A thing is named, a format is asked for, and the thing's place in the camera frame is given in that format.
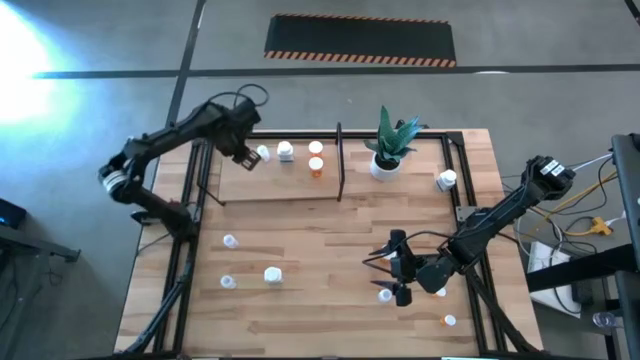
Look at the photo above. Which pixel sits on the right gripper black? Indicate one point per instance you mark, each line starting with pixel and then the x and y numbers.
pixel 407 270

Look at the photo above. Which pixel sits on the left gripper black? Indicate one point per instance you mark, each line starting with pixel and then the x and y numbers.
pixel 235 145

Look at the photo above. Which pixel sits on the small orange pill bottle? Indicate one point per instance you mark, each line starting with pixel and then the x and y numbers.
pixel 448 320
pixel 441 293

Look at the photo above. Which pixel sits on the orange pill bottle white cap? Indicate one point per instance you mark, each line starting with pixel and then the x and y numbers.
pixel 315 166
pixel 315 147

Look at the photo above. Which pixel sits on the white medicine bottle blue label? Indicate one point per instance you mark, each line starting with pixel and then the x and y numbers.
pixel 285 150
pixel 446 180
pixel 273 275

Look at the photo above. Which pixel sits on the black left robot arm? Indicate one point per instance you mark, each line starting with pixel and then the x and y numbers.
pixel 165 135

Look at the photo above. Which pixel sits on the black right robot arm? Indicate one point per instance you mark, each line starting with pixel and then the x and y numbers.
pixel 500 210

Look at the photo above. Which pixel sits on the white round plant pot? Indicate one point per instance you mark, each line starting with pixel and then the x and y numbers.
pixel 382 175

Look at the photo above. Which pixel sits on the grey metal mounting plate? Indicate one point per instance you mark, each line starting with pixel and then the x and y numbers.
pixel 467 213

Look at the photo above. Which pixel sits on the green snake plant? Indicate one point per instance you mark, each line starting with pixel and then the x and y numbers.
pixel 392 137

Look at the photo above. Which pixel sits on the white power strip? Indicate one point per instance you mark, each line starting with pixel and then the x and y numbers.
pixel 545 255

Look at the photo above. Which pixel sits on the black floor mat hazard stripes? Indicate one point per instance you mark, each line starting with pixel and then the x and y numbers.
pixel 360 40

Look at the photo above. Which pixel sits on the white flat box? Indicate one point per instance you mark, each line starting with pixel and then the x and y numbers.
pixel 555 302

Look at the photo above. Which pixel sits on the black metal bar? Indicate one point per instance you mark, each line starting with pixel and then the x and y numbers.
pixel 580 270

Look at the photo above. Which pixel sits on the clear plastic water bottle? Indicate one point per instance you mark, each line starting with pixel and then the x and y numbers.
pixel 605 319

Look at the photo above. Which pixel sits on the black box blue light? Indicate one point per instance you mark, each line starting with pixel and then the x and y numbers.
pixel 10 212

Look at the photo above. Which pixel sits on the wooden shelf black frame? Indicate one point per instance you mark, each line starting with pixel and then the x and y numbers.
pixel 270 185

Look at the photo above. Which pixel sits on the black aluminium table frame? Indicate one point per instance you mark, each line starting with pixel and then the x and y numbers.
pixel 300 135

